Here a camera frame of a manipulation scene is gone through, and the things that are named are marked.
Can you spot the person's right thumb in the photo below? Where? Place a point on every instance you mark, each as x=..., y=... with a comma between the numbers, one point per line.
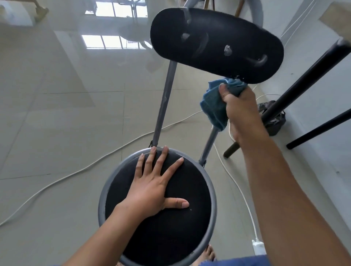
x=223, y=91

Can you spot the person's right foot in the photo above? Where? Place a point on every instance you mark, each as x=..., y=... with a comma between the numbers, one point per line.
x=207, y=254

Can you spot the person's right forearm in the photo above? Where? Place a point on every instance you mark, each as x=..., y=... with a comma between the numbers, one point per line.
x=288, y=205

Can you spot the person's right hand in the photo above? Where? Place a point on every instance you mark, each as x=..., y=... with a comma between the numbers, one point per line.
x=244, y=117

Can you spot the brown cardboard piece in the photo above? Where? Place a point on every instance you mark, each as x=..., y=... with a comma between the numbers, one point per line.
x=336, y=17

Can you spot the person's left thumb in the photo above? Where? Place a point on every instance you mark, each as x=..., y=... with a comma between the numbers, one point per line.
x=177, y=204

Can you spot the person's left forearm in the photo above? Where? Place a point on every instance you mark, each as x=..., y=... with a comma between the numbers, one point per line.
x=104, y=238

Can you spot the blue cleaning cloth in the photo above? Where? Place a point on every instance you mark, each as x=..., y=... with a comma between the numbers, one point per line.
x=214, y=105

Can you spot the person's left middle finger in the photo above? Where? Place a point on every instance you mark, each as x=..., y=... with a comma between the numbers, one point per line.
x=161, y=161

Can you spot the white power strip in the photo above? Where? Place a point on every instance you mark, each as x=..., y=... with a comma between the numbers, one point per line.
x=258, y=248

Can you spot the person's left hand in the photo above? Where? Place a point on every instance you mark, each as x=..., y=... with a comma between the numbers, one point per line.
x=148, y=194

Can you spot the person's left little finger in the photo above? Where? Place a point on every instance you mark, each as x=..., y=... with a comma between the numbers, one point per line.
x=140, y=167

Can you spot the black table leg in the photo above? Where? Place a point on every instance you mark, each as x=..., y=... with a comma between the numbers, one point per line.
x=320, y=128
x=299, y=87

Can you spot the person's blue shorts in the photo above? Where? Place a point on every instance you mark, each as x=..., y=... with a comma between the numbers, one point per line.
x=235, y=261

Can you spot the black bag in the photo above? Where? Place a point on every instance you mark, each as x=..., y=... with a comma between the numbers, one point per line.
x=275, y=122

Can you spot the grey folding chair black cushions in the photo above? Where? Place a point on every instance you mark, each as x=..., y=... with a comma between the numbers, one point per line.
x=170, y=235

